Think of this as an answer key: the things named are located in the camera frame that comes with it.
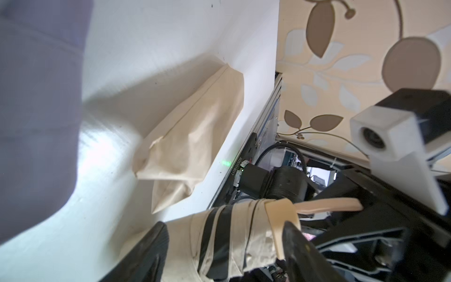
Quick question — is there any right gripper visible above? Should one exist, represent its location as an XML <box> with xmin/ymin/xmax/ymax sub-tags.
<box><xmin>312</xmin><ymin>169</ymin><xmax>451</xmax><ymax>282</ymax></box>

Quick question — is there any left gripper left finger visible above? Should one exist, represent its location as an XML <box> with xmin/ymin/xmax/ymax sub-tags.
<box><xmin>101</xmin><ymin>222</ymin><xmax>169</xmax><ymax>282</ymax></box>

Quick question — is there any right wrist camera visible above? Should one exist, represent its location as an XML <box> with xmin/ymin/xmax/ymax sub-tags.
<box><xmin>350</xmin><ymin>88</ymin><xmax>451</xmax><ymax>216</ymax></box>

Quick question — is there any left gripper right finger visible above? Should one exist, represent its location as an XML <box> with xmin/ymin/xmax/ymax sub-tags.
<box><xmin>282</xmin><ymin>222</ymin><xmax>346</xmax><ymax>282</ymax></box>

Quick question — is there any cream sleeved umbrella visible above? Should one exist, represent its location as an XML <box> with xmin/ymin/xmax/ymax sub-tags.
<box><xmin>132</xmin><ymin>65</ymin><xmax>244</xmax><ymax>213</ymax></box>

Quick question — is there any tan umbrella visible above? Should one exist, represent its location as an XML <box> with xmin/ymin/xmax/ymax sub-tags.
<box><xmin>117</xmin><ymin>196</ymin><xmax>364</xmax><ymax>282</ymax></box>

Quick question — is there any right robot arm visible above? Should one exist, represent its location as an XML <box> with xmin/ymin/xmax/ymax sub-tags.
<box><xmin>238</xmin><ymin>164</ymin><xmax>451</xmax><ymax>282</ymax></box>

